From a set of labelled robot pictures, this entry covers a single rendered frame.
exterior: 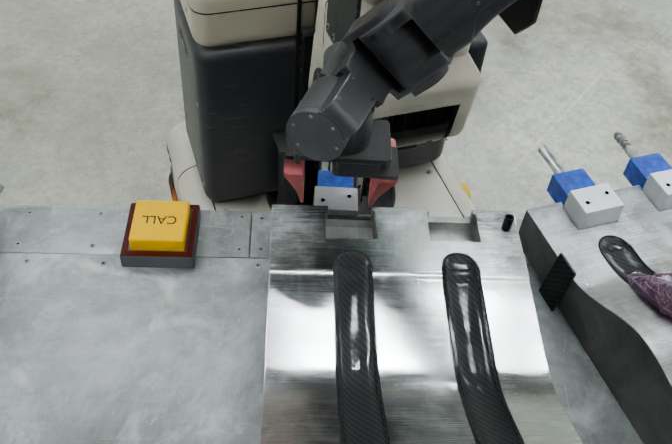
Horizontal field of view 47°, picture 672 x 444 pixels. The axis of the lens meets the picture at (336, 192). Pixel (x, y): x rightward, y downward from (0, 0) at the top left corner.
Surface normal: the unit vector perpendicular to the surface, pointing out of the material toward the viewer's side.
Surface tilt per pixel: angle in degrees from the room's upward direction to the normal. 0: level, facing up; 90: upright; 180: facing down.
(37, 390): 0
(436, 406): 25
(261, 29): 90
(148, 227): 0
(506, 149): 0
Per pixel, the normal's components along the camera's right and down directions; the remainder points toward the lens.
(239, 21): 0.32, 0.70
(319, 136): -0.35, 0.65
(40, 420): 0.07, -0.69
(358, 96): 0.62, -0.29
